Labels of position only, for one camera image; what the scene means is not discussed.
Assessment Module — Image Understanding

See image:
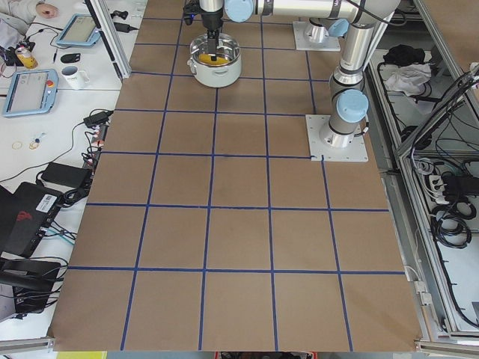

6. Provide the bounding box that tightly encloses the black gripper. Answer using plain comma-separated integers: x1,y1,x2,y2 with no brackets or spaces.
200,0,224,56
183,0,201,25

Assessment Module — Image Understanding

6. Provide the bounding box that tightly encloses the yellow corn cob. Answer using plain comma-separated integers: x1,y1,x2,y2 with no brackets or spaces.
198,53,231,67

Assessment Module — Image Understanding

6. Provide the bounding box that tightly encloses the pale green cooking pot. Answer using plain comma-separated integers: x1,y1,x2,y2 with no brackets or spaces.
187,33,242,88

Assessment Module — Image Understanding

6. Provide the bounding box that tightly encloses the far blue teach pendant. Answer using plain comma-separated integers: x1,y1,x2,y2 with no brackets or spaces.
56,13,100,47

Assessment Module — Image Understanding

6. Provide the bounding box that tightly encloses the blue teach pendant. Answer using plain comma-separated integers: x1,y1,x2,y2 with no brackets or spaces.
1,69,58,117
56,13,100,47

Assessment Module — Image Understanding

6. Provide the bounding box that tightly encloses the white mug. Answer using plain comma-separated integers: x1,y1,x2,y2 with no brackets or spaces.
61,65,90,90

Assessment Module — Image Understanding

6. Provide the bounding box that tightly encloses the black computer mouse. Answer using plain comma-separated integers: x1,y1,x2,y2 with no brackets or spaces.
60,52,81,64

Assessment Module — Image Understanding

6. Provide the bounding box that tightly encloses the black power adapter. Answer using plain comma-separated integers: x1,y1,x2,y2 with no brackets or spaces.
83,111,114,128

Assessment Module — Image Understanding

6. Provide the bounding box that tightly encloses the orange can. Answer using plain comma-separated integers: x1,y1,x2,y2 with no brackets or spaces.
15,46,38,69

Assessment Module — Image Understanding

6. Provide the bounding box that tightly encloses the near blue teach pendant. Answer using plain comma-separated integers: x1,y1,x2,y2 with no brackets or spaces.
1,69,58,117

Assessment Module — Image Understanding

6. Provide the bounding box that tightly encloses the black cloth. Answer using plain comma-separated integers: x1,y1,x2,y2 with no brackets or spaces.
383,44,425,67

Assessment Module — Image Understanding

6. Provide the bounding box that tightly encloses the crumpled white cloth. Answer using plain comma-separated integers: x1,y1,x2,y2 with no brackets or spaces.
385,64,431,96

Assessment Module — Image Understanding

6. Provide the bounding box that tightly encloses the black power brick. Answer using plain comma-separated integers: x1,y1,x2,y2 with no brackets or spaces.
40,162,92,188

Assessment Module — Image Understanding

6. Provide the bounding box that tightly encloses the aluminium frame post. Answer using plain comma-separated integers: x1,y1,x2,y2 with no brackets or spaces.
85,0,132,82

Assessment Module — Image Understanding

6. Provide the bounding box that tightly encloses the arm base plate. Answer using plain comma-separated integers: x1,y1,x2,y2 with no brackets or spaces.
293,21,341,52
305,114,368,162

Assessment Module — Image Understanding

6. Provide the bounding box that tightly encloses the black cable coil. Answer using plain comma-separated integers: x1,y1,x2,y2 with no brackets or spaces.
430,209,473,249

